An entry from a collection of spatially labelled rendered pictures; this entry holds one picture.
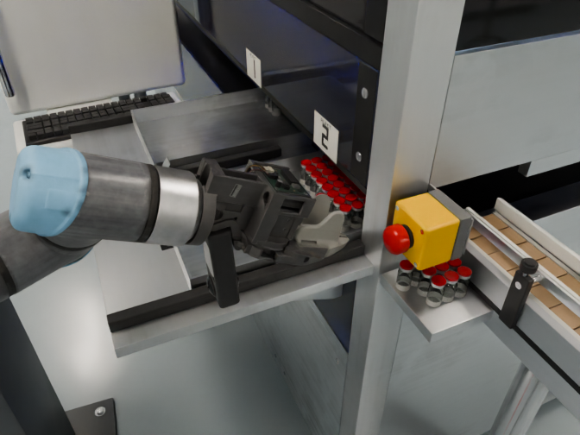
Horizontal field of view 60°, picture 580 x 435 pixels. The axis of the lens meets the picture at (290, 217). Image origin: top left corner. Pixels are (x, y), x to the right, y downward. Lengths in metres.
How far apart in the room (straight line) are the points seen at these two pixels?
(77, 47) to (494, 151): 1.14
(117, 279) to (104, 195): 0.38
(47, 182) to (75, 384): 1.45
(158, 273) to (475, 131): 0.51
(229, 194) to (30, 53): 1.11
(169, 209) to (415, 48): 0.34
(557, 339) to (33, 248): 0.60
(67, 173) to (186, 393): 1.35
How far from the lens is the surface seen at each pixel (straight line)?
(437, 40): 0.64
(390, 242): 0.67
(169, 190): 0.47
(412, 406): 1.22
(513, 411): 0.92
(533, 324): 0.74
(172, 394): 1.74
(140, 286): 0.80
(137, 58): 1.58
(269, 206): 0.50
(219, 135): 1.16
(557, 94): 0.84
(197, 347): 1.84
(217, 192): 0.49
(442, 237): 0.67
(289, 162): 1.00
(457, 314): 0.76
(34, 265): 0.53
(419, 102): 0.66
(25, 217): 0.45
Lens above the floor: 1.42
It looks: 37 degrees down
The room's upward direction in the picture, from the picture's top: straight up
